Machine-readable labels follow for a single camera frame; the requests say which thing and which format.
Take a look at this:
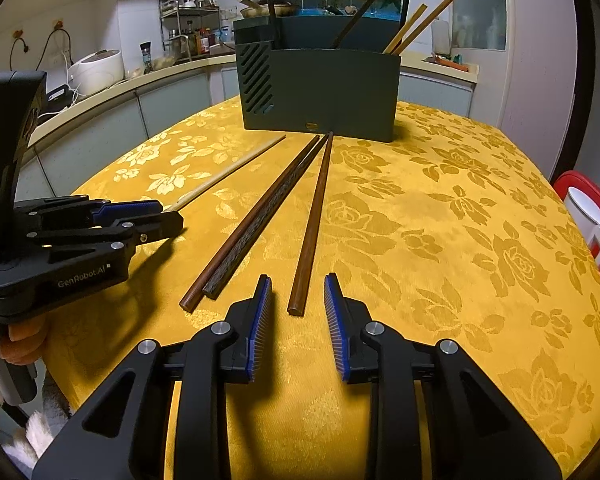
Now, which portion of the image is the orange plastic tray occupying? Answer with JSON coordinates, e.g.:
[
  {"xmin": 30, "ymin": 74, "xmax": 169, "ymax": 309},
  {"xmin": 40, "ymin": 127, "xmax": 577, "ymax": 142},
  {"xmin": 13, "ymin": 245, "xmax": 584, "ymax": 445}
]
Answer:
[{"xmin": 425, "ymin": 56, "xmax": 470, "ymax": 72}]

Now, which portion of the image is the black power cable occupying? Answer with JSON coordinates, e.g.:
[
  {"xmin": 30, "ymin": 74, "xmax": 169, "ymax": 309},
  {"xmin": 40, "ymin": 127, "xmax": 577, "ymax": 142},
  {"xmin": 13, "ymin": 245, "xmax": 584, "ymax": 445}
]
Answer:
[{"xmin": 47, "ymin": 27, "xmax": 76, "ymax": 91}]

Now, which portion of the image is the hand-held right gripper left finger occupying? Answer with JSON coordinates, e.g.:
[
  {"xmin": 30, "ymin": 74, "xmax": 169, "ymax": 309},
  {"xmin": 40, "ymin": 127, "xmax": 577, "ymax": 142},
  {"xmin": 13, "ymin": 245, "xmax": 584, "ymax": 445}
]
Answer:
[{"xmin": 31, "ymin": 274, "xmax": 273, "ymax": 480}]

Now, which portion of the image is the patterned dark chopstick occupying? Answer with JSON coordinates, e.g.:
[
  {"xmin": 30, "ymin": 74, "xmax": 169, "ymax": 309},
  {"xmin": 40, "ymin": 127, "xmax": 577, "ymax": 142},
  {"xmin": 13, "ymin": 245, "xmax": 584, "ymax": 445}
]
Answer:
[{"xmin": 202, "ymin": 134, "xmax": 322, "ymax": 302}]

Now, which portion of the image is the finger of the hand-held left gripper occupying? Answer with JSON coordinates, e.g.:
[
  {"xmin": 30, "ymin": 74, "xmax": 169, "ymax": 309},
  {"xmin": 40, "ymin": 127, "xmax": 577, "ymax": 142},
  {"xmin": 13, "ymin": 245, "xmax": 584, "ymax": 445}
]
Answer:
[
  {"xmin": 14, "ymin": 197, "xmax": 164, "ymax": 234},
  {"xmin": 27, "ymin": 211, "xmax": 185, "ymax": 262}
]

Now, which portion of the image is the yellow floral tablecloth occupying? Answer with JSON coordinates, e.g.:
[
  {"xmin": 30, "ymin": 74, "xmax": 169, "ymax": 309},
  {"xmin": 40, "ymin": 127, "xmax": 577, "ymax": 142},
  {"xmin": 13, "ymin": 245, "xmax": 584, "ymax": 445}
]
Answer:
[{"xmin": 40, "ymin": 92, "xmax": 600, "ymax": 480}]

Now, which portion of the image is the row of sauce bottles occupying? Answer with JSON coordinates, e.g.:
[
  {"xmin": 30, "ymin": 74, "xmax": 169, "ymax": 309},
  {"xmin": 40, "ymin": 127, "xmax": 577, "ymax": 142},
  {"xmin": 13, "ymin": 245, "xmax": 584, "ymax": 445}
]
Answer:
[{"xmin": 167, "ymin": 20, "xmax": 217, "ymax": 57}]

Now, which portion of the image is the dark green utensil holder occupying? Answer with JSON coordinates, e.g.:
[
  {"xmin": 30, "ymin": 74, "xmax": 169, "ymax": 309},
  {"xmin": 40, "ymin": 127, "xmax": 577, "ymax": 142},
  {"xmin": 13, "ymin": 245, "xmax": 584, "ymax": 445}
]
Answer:
[{"xmin": 232, "ymin": 14, "xmax": 402, "ymax": 142}]

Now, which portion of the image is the golden frying pan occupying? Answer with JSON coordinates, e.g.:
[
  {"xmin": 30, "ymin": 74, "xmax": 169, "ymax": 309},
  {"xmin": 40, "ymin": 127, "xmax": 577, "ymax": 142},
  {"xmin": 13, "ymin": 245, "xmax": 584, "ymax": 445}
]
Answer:
[{"xmin": 237, "ymin": 0, "xmax": 301, "ymax": 19}]

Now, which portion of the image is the metal spice rack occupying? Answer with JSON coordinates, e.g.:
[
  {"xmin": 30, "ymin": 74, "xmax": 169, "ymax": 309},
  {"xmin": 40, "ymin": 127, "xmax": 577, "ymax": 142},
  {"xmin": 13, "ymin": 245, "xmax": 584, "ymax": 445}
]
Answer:
[{"xmin": 156, "ymin": 0, "xmax": 216, "ymax": 59}]

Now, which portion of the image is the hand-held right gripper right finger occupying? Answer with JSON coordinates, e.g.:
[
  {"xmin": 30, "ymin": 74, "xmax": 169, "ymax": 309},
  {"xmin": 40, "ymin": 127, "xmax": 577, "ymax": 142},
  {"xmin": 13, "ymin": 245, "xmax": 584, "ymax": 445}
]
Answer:
[{"xmin": 323, "ymin": 272, "xmax": 563, "ymax": 480}]

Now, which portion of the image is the red plastic stool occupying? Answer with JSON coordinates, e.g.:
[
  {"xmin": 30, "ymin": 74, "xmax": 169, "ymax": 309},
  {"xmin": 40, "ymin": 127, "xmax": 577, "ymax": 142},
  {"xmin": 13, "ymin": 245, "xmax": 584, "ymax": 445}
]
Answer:
[{"xmin": 552, "ymin": 170, "xmax": 600, "ymax": 286}]

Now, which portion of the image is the brown wooden chopstick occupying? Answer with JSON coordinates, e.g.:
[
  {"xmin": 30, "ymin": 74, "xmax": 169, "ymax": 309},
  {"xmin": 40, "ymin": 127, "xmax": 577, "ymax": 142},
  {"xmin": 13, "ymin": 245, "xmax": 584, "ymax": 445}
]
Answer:
[{"xmin": 332, "ymin": 0, "xmax": 406, "ymax": 50}]

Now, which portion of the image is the blue picture backsplash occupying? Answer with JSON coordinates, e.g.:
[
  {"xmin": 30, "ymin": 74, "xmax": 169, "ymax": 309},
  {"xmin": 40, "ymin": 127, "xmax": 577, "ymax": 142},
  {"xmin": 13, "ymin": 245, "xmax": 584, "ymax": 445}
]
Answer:
[{"xmin": 280, "ymin": 0, "xmax": 403, "ymax": 19}]

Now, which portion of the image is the white plastic bottle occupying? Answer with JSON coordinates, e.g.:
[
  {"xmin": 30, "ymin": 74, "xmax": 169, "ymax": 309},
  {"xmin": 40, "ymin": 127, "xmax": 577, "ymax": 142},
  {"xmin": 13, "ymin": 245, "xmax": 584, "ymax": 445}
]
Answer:
[{"xmin": 432, "ymin": 20, "xmax": 451, "ymax": 57}]

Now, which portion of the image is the black small appliance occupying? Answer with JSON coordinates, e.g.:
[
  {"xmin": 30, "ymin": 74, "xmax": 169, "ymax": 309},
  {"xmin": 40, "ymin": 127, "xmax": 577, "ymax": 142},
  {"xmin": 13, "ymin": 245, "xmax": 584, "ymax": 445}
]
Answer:
[{"xmin": 37, "ymin": 85, "xmax": 81, "ymax": 121}]

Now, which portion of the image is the person's left hand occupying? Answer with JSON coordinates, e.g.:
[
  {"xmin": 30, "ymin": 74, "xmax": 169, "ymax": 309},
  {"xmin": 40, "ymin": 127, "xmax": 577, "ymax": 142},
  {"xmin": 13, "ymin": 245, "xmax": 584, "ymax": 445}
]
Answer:
[{"xmin": 0, "ymin": 317, "xmax": 47, "ymax": 367}]

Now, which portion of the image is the white rice cooker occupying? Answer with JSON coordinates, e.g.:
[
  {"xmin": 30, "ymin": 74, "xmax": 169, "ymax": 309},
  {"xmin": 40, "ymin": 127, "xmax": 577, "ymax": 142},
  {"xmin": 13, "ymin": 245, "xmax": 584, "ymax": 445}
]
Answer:
[{"xmin": 69, "ymin": 49, "xmax": 126, "ymax": 97}]

